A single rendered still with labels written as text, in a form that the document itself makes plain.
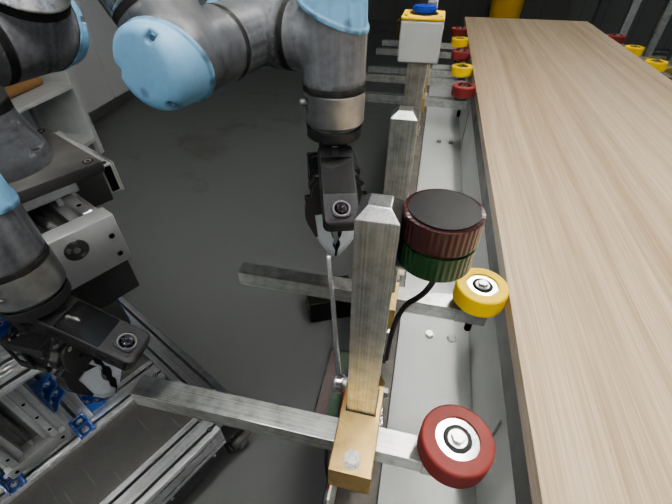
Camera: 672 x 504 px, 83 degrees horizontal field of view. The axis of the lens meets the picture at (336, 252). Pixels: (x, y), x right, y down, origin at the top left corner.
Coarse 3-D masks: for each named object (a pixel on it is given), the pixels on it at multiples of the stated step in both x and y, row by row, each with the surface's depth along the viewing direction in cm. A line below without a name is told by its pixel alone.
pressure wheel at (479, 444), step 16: (432, 416) 43; (448, 416) 43; (464, 416) 43; (432, 432) 42; (448, 432) 42; (464, 432) 42; (480, 432) 42; (432, 448) 41; (448, 448) 41; (464, 448) 41; (480, 448) 41; (432, 464) 40; (448, 464) 40; (464, 464) 40; (480, 464) 40; (448, 480) 40; (464, 480) 39; (480, 480) 41
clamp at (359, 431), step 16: (384, 384) 53; (352, 416) 47; (368, 416) 47; (336, 432) 46; (352, 432) 46; (368, 432) 46; (336, 448) 44; (352, 448) 44; (368, 448) 44; (336, 464) 43; (368, 464) 43; (336, 480) 44; (352, 480) 43; (368, 480) 42
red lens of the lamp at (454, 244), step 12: (480, 204) 29; (408, 216) 28; (408, 228) 28; (420, 228) 27; (480, 228) 27; (408, 240) 28; (420, 240) 27; (432, 240) 27; (444, 240) 26; (456, 240) 26; (468, 240) 27; (420, 252) 28; (432, 252) 27; (444, 252) 27; (456, 252) 27; (468, 252) 28
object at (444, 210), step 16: (432, 192) 30; (448, 192) 30; (416, 208) 28; (432, 208) 28; (448, 208) 28; (464, 208) 28; (480, 208) 28; (432, 224) 27; (448, 224) 27; (464, 224) 27
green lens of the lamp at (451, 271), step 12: (408, 252) 29; (408, 264) 30; (420, 264) 29; (432, 264) 28; (444, 264) 28; (456, 264) 28; (468, 264) 29; (420, 276) 29; (432, 276) 29; (444, 276) 29; (456, 276) 29
